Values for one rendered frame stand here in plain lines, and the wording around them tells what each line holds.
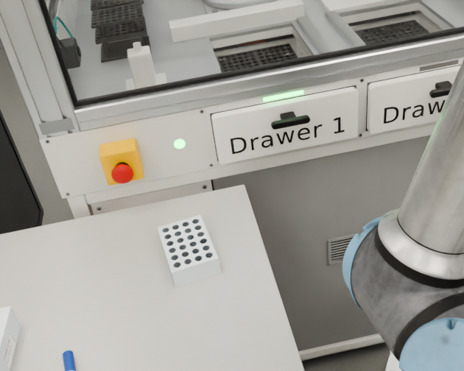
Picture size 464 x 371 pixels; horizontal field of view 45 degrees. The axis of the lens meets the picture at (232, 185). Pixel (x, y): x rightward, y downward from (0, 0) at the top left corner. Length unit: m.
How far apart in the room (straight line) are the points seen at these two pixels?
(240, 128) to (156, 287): 0.34
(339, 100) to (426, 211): 0.56
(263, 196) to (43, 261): 0.48
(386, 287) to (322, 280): 0.85
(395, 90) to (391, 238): 0.57
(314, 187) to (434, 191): 0.70
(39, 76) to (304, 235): 0.69
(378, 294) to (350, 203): 0.69
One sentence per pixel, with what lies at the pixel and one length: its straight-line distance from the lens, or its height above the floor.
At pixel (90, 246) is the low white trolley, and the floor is 0.76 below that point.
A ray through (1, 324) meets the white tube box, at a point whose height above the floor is 0.81.
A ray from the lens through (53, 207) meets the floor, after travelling 2.57.
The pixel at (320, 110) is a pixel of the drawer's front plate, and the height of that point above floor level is 0.90.
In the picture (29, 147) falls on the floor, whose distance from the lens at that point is 3.04.
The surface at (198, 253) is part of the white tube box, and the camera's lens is 0.99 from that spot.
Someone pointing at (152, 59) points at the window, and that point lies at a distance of 1.06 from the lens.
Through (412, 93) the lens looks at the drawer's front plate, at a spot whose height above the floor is 0.90.
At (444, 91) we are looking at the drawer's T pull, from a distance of 1.18.
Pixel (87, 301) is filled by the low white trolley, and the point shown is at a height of 0.76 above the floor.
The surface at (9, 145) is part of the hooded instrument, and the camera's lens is 2.20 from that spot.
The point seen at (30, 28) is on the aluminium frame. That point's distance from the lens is 1.03.
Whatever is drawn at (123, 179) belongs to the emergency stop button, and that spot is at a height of 0.87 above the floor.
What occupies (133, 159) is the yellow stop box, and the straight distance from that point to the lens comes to 1.09.
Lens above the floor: 1.49
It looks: 38 degrees down
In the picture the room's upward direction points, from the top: 9 degrees counter-clockwise
